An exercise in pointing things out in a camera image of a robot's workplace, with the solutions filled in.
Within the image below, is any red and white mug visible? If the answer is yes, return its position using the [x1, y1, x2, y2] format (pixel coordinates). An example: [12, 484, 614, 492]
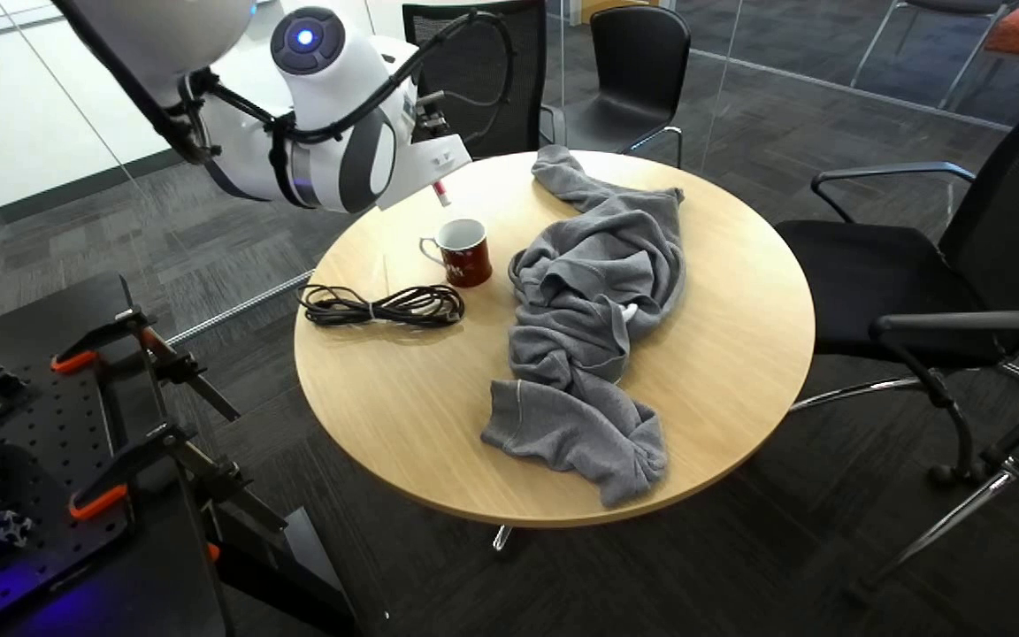
[413, 217, 495, 292]

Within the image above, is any grey sweater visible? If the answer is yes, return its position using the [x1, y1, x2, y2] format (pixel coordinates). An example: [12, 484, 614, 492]
[479, 145, 692, 512]

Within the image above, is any black office chair with armrest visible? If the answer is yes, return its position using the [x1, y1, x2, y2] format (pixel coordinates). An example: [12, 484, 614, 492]
[553, 3, 696, 171]

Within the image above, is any black mesh office chair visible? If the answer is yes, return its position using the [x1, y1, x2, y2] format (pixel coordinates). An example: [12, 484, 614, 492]
[773, 68, 1019, 492]

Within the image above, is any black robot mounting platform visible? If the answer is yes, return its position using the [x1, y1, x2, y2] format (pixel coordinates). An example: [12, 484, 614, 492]
[0, 272, 360, 637]

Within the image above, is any coiled black cable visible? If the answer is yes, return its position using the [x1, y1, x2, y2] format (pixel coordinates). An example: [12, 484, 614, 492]
[297, 281, 472, 332]

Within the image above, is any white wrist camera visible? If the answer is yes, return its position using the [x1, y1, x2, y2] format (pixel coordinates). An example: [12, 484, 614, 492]
[375, 132, 474, 213]

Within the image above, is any black clamp with orange handle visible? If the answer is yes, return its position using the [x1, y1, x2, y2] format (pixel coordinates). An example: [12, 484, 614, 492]
[65, 423, 290, 539]
[45, 301, 244, 426]

